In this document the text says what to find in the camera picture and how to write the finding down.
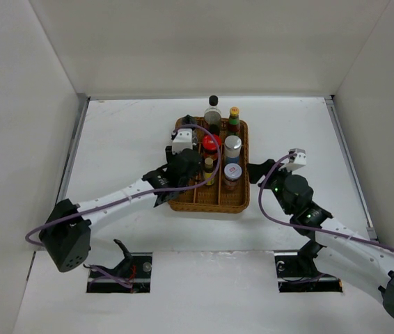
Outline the white lid small sauce jar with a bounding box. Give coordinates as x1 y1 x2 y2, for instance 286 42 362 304
223 163 242 191

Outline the red lid chili sauce jar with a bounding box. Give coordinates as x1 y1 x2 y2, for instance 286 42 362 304
202 134 221 161

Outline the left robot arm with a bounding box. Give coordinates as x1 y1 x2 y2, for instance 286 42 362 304
38 149 203 273

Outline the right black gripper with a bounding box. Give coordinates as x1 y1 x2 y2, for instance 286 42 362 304
246 159 294 215

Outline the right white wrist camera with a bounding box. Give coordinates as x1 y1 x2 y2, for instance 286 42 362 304
279 148 307 173

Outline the tall dark soy sauce bottle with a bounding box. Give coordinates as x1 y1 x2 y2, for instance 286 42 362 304
203 95 221 136

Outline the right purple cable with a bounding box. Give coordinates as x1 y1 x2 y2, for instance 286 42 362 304
258 152 394 265

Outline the clear cap salt grinder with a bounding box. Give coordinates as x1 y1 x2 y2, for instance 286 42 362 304
191 130 200 151

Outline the small yellow label bottle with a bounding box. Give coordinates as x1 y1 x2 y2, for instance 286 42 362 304
203 157 216 186

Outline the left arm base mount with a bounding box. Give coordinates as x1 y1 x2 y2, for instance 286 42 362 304
83 239 153 294

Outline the purple cable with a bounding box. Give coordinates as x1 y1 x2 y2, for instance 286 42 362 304
25 123 223 246
258 152 394 265

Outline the brown wicker divided basket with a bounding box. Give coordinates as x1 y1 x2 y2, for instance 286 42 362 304
168 120 250 214

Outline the silver lid white peppercorn jar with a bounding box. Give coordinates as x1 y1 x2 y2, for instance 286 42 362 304
224 135 242 164

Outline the black lid white powder jar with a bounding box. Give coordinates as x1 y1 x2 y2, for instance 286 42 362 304
180 115 197 126

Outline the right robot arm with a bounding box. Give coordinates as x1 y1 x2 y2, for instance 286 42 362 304
246 154 394 319

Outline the green label yellow cap bottle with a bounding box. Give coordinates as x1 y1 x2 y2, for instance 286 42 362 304
227 106 241 136

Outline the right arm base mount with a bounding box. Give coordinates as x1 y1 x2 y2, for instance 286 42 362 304
274 241 342 293

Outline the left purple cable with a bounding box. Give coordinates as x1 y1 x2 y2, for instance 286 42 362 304
25 123 223 246

